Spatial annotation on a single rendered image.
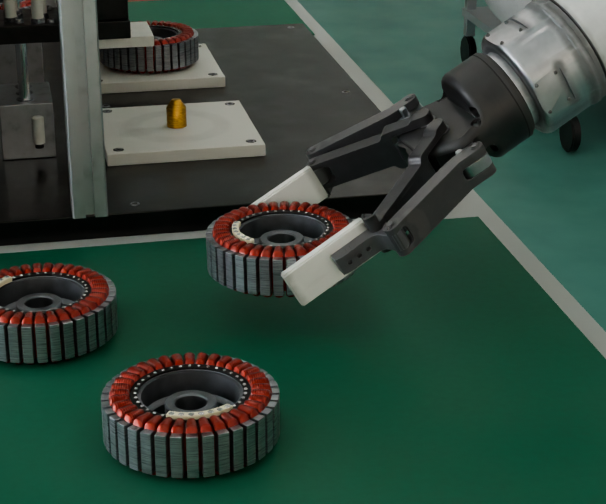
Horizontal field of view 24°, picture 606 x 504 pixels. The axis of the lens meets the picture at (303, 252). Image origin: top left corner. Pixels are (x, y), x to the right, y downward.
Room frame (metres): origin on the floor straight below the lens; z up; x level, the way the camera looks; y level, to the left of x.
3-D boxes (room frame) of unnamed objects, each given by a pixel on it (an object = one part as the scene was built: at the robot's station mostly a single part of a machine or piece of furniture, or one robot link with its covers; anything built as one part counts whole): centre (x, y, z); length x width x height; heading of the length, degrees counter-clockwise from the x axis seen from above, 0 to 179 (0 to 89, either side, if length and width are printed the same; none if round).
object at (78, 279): (0.96, 0.19, 0.77); 0.11 x 0.11 x 0.04
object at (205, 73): (1.61, 0.17, 0.78); 0.15 x 0.15 x 0.01; 12
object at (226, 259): (1.00, 0.02, 0.80); 0.11 x 0.11 x 0.04
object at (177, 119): (1.37, 0.12, 0.80); 0.02 x 0.02 x 0.03
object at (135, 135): (1.37, 0.12, 0.78); 0.15 x 0.15 x 0.01; 12
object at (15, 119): (1.34, 0.27, 0.80); 0.08 x 0.05 x 0.06; 12
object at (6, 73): (1.58, 0.32, 0.80); 0.08 x 0.05 x 0.06; 12
